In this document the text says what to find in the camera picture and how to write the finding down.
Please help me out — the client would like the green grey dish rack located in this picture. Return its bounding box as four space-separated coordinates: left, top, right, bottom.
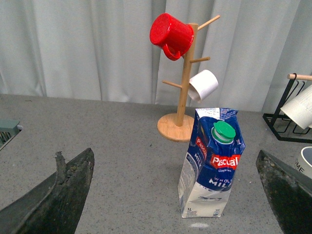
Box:
0 119 22 150

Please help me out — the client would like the red mug on tree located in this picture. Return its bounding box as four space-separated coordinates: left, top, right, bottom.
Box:
149 13 194 61

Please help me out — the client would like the black wire mug rack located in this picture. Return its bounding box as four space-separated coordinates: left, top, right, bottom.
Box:
263 73 312 144

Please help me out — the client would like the wooden mug tree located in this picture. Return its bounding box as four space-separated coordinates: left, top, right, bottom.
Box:
157 15 220 142

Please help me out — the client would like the white ribbed mug hanging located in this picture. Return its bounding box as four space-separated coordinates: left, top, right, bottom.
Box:
280 85 312 129

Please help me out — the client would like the white cup on mug tree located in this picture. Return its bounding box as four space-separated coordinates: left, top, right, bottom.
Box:
188 70 218 103

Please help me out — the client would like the blue white milk carton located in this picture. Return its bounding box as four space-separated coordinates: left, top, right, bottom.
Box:
177 108 245 218

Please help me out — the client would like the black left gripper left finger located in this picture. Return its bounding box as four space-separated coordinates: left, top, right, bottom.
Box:
0 148 95 234

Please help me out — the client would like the white ribbed mug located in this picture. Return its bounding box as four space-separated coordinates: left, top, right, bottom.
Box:
294 146 312 178
280 85 312 129

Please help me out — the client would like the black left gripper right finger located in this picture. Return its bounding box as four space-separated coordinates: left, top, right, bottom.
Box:
256 150 312 234

